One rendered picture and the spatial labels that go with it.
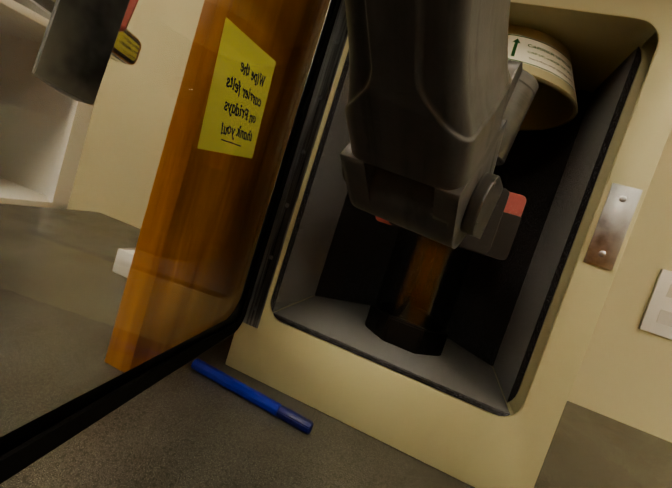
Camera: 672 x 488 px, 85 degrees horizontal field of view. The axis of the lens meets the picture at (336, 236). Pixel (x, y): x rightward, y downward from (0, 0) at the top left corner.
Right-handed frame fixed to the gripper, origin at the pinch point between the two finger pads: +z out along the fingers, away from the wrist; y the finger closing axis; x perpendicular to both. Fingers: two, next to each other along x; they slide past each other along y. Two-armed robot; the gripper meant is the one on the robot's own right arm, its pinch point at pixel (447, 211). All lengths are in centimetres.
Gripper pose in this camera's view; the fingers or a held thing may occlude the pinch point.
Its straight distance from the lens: 47.0
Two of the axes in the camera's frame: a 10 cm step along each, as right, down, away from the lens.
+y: -9.1, -3.1, 2.8
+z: 3.0, -0.1, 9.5
